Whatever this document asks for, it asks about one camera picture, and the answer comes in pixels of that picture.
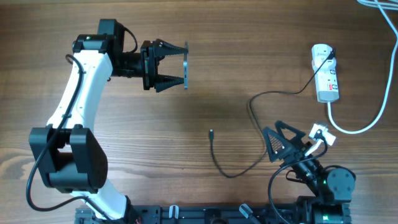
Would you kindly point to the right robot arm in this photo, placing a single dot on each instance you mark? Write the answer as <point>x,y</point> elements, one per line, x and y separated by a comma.
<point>331,186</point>

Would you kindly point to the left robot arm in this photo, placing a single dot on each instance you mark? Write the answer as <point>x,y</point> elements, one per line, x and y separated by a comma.
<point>67,155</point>

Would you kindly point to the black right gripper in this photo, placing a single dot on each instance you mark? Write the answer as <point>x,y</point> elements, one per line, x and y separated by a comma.
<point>291,152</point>

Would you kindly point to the white power strip socket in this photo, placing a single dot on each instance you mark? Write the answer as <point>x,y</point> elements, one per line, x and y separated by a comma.
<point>324,67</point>

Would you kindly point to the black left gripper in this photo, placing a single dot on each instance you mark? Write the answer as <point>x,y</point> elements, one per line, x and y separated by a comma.
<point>158,49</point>

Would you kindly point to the teal screen smartphone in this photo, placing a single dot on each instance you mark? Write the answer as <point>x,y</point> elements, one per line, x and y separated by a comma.
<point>185,66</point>

